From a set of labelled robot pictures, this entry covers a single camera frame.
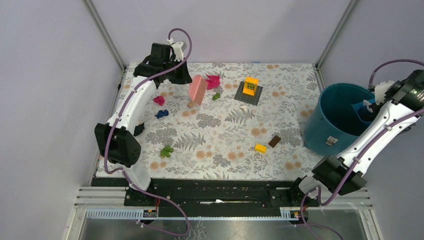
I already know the pink hand broom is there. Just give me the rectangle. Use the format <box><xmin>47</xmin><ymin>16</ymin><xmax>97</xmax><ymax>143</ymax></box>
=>
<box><xmin>188</xmin><ymin>75</ymin><xmax>208</xmax><ymax>106</ymax></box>

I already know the blue dustpan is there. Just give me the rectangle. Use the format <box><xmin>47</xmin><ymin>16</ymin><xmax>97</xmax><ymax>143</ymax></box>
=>
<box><xmin>351</xmin><ymin>98</ymin><xmax>376</xmax><ymax>125</ymax></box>

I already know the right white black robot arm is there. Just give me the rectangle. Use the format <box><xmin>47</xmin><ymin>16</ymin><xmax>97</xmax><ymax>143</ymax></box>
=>
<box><xmin>286</xmin><ymin>69</ymin><xmax>424</xmax><ymax>206</ymax></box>

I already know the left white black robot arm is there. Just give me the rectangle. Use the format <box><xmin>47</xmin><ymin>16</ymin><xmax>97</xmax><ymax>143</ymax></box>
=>
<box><xmin>94</xmin><ymin>39</ymin><xmax>192</xmax><ymax>206</ymax></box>

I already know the wooden block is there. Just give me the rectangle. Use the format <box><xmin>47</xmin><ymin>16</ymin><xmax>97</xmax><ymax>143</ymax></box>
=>
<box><xmin>187</xmin><ymin>101</ymin><xmax>196</xmax><ymax>108</ymax></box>

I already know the large magenta paper scrap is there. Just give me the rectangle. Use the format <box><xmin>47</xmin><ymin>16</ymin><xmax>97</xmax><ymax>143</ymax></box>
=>
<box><xmin>205</xmin><ymin>75</ymin><xmax>221</xmax><ymax>90</ymax></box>

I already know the small magenta paper scrap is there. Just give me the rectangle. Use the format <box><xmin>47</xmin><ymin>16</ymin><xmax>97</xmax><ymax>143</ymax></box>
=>
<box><xmin>153</xmin><ymin>95</ymin><xmax>165</xmax><ymax>106</ymax></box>

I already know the small green paper scrap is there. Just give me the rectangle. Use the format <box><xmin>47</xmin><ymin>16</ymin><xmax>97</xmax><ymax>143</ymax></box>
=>
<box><xmin>212</xmin><ymin>92</ymin><xmax>221</xmax><ymax>101</ymax></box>

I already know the dark blue paper scrap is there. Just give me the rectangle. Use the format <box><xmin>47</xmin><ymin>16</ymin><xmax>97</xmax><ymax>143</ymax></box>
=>
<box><xmin>155</xmin><ymin>109</ymin><xmax>169</xmax><ymax>119</ymax></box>

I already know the yellow lego house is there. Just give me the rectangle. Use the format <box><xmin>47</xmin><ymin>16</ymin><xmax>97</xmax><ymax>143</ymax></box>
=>
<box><xmin>242</xmin><ymin>76</ymin><xmax>259</xmax><ymax>96</ymax></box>

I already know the black paper scrap left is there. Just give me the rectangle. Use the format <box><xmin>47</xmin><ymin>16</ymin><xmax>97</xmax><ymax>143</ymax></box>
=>
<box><xmin>133</xmin><ymin>123</ymin><xmax>145</xmax><ymax>137</ymax></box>

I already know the grey lego baseplate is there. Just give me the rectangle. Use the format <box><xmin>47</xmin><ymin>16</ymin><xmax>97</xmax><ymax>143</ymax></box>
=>
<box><xmin>234</xmin><ymin>81</ymin><xmax>263</xmax><ymax>106</ymax></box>

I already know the green paper scrap front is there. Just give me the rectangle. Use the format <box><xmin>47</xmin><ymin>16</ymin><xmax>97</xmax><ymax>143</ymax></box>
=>
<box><xmin>159</xmin><ymin>145</ymin><xmax>174</xmax><ymax>158</ymax></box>

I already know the yellow block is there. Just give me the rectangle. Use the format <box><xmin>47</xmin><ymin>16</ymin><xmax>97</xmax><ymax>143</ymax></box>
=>
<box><xmin>254</xmin><ymin>143</ymin><xmax>267</xmax><ymax>154</ymax></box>

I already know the brown block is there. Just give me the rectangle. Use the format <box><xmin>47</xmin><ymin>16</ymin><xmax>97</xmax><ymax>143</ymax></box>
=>
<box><xmin>268</xmin><ymin>135</ymin><xmax>281</xmax><ymax>148</ymax></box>

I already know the teal plastic bucket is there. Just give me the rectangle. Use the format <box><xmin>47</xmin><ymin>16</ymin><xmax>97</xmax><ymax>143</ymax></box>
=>
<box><xmin>303</xmin><ymin>83</ymin><xmax>375</xmax><ymax>156</ymax></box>

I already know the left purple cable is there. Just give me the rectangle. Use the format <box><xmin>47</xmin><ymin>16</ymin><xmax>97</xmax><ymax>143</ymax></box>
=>
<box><xmin>103</xmin><ymin>28</ymin><xmax>193</xmax><ymax>238</ymax></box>

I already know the purple cable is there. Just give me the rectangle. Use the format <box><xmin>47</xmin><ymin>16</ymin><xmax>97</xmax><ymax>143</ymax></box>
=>
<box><xmin>299</xmin><ymin>58</ymin><xmax>424</xmax><ymax>240</ymax></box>
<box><xmin>103</xmin><ymin>28</ymin><xmax>193</xmax><ymax>238</ymax></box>

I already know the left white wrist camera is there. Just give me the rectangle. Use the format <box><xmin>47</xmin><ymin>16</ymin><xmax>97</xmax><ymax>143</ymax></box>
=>
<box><xmin>167</xmin><ymin>38</ymin><xmax>187</xmax><ymax>62</ymax></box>

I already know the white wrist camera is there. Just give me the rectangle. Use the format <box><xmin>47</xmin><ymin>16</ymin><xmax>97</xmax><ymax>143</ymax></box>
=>
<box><xmin>374</xmin><ymin>80</ymin><xmax>395</xmax><ymax>105</ymax></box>
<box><xmin>167</xmin><ymin>38</ymin><xmax>187</xmax><ymax>62</ymax></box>

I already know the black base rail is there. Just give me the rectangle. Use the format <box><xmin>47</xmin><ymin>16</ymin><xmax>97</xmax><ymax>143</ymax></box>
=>
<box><xmin>123</xmin><ymin>178</ymin><xmax>321</xmax><ymax>220</ymax></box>

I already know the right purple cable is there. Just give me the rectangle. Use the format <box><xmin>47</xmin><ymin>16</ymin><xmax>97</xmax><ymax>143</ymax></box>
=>
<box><xmin>299</xmin><ymin>58</ymin><xmax>424</xmax><ymax>240</ymax></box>

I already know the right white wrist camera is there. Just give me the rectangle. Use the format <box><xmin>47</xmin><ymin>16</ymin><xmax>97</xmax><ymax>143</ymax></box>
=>
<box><xmin>374</xmin><ymin>80</ymin><xmax>395</xmax><ymax>105</ymax></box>

